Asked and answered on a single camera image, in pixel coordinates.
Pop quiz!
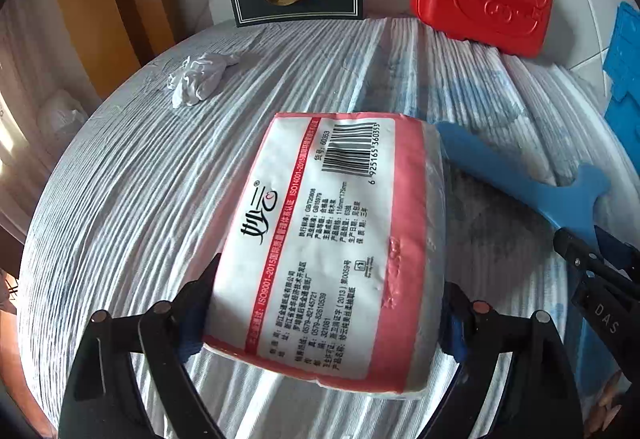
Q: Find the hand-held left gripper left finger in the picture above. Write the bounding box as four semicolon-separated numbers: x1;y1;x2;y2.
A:
57;251;226;439

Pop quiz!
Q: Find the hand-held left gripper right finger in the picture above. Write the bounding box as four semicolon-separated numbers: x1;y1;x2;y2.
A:
430;281;583;439

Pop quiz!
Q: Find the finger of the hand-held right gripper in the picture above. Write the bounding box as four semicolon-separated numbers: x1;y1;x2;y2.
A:
595;224;640;270
552;228;640;337

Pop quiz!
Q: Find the pink white tissue pack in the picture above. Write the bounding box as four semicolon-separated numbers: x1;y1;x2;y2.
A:
202;112;448;400

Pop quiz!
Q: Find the blue plastic tool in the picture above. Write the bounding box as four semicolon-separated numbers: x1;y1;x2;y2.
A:
434;120;612;242

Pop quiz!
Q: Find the blue plastic bin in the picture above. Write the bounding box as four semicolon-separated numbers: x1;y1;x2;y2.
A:
602;2;640;140

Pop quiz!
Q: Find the crumpled white tissue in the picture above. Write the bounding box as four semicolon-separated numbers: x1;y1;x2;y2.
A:
166;52;241;109

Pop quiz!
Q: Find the white plastic bag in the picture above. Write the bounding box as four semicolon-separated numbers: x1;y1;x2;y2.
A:
39;89;90;136

